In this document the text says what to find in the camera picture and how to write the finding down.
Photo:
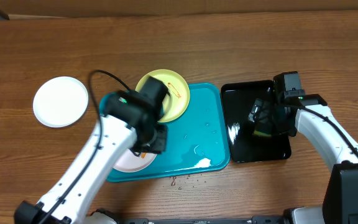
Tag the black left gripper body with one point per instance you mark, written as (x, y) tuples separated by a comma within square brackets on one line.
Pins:
[(161, 129)]

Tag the green yellow scrub sponge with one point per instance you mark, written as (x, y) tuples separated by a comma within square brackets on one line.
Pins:
[(263, 130)]

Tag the pink plate with sauce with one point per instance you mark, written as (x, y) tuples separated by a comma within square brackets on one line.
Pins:
[(129, 162)]

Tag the white plate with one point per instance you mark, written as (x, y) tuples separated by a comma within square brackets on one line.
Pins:
[(60, 102)]

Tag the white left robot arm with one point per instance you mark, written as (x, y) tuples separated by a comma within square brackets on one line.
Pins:
[(128, 122)]

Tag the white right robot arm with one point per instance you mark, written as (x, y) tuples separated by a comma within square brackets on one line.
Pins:
[(311, 116)]

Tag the black water tray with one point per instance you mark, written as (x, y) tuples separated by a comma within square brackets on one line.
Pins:
[(238, 100)]

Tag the teal plastic tray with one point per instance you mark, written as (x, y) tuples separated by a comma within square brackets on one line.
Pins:
[(196, 141)]

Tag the yellow-green plate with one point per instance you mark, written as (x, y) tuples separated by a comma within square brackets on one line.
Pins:
[(174, 104)]

